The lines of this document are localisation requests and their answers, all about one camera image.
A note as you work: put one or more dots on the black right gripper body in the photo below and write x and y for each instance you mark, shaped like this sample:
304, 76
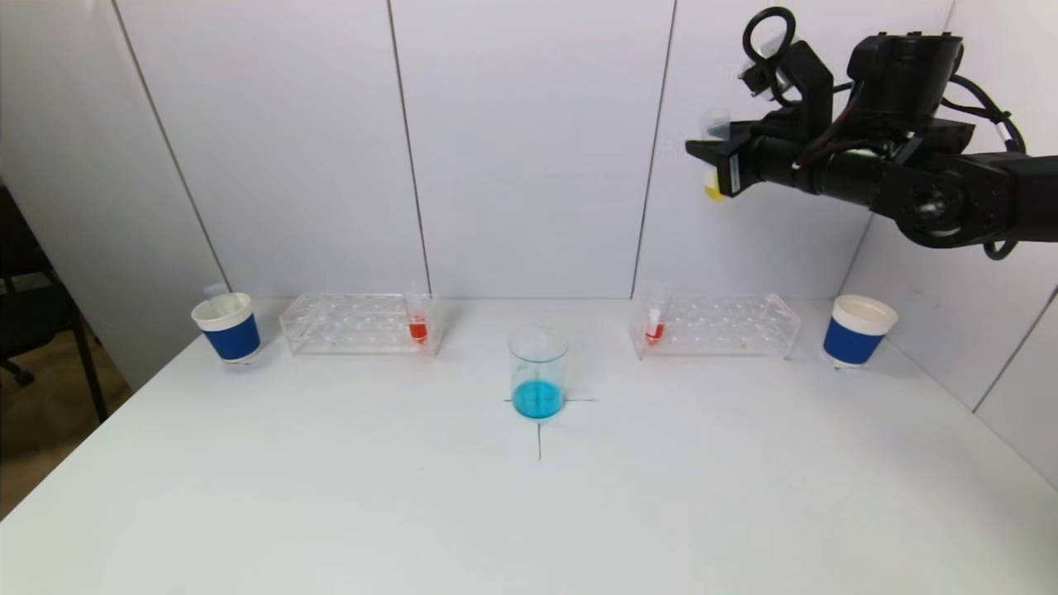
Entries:
731, 172

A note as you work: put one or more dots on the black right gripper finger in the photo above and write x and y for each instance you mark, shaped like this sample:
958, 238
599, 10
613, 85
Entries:
740, 129
704, 150

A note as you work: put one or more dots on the test tube with yellow pigment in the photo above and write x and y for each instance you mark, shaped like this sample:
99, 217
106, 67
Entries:
713, 186

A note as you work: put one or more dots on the test tube with blue pigment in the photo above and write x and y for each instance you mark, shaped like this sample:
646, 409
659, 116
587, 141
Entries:
214, 290

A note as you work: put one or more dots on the clear acrylic test tube rack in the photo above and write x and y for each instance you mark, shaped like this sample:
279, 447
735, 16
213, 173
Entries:
364, 327
719, 326

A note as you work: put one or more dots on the test tube with red pigment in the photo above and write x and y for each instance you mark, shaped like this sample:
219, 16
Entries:
419, 331
654, 333

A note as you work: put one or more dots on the clear glass beaker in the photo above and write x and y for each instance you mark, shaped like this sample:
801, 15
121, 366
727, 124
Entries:
538, 397

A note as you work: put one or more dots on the white paper cup blue sleeve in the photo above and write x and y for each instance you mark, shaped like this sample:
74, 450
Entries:
232, 339
851, 342

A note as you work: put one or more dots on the black office chair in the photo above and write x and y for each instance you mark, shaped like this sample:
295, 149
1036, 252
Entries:
33, 314

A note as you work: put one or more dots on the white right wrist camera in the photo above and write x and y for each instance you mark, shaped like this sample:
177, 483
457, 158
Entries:
756, 74

